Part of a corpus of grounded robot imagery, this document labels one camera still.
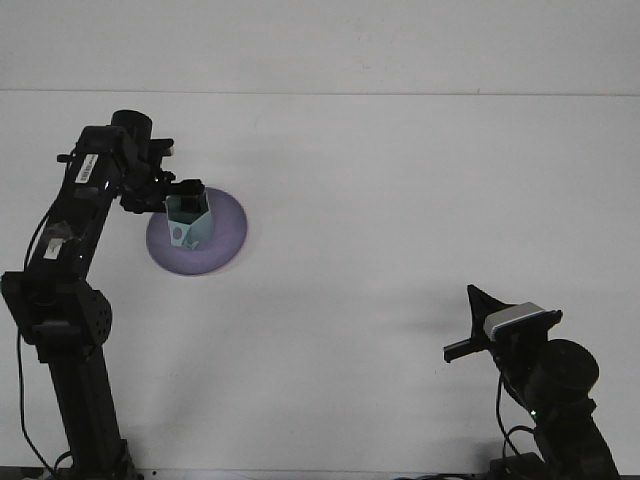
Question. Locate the pale purple round plate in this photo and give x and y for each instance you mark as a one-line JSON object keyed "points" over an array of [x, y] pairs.
{"points": [[227, 235]]}

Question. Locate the pale blue faceted cup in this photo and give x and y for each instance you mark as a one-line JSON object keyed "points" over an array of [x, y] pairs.
{"points": [[202, 227]]}

